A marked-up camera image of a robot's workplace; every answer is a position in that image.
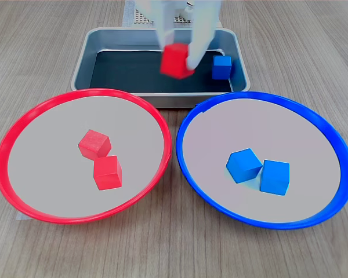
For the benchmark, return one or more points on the small red cube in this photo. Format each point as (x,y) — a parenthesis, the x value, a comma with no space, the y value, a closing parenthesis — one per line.
(174,62)
(108,173)
(92,143)

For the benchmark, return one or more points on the small blue cube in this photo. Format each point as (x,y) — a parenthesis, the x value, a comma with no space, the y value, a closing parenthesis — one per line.
(242,166)
(274,178)
(221,68)

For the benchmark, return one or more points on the black tray mat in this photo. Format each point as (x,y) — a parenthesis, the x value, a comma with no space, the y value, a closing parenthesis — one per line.
(127,72)

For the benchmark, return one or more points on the steel tray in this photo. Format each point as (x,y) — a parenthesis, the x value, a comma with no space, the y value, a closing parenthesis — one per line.
(84,58)

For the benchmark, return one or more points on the clear tape strip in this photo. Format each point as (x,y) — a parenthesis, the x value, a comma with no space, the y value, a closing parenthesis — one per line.
(21,217)
(129,14)

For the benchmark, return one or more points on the white plate blue rim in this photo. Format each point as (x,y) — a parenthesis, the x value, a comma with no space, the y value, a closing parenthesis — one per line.
(307,144)

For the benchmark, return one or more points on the white plate red rim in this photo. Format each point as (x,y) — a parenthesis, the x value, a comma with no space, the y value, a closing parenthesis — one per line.
(46,159)

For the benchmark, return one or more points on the pale perforated base plate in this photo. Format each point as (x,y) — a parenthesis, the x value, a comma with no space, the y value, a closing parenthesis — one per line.
(140,17)

